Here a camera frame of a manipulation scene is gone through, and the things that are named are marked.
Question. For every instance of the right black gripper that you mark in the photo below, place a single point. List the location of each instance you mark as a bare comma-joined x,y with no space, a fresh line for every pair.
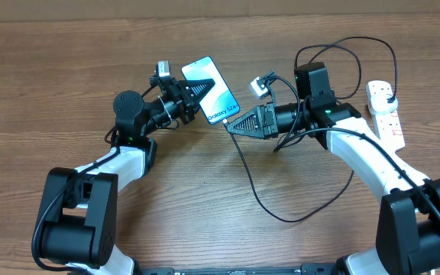
263,120

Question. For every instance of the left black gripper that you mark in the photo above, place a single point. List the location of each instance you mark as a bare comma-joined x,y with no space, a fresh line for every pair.
186,106

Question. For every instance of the Samsung Galaxy smartphone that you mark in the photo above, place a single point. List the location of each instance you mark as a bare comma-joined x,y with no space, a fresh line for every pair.
219,102

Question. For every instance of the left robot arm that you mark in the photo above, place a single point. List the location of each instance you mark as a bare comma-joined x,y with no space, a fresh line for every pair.
76,223

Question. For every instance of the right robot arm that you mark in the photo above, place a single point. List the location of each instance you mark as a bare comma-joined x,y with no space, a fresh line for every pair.
408,228

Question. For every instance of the white charger plug adapter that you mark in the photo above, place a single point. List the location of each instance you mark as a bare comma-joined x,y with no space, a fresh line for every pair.
382,104

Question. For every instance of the white power strip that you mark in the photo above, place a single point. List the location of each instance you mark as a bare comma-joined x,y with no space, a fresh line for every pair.
387,126

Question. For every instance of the cardboard backdrop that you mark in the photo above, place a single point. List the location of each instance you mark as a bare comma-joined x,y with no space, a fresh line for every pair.
75,10

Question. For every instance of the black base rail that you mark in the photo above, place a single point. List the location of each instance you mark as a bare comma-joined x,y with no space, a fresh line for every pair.
304,269

